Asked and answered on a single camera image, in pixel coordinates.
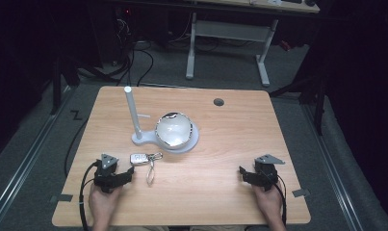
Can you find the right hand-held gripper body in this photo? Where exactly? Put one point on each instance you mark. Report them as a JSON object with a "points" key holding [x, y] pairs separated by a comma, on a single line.
{"points": [[266, 174]]}

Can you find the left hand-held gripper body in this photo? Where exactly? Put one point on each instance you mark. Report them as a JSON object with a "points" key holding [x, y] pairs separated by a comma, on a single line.
{"points": [[105, 174]]}

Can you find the grey tape piece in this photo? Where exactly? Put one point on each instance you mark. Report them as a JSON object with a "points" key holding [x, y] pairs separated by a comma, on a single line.
{"points": [[300, 192], [65, 198]]}

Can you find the white stand with round base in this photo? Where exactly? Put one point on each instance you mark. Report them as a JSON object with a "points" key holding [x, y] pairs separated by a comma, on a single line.
{"points": [[134, 112]]}

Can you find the white bowl with silver rim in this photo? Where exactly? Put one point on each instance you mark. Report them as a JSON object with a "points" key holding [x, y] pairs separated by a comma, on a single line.
{"points": [[174, 131]]}

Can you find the round table grommet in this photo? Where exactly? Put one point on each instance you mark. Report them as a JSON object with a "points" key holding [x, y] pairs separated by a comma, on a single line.
{"points": [[218, 102]]}

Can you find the dark metal stand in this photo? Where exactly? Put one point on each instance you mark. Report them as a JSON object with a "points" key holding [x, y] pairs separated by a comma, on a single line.
{"points": [[319, 106], [56, 86]]}

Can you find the dark computer cabinet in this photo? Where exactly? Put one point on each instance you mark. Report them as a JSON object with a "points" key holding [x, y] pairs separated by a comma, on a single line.
{"points": [[116, 30]]}

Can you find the metal floor rail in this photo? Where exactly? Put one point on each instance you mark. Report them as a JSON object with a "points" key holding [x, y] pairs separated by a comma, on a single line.
{"points": [[334, 173], [24, 154]]}

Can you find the wooden desk with white frame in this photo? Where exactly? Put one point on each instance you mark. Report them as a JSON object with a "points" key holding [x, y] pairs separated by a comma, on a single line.
{"points": [[230, 31]]}

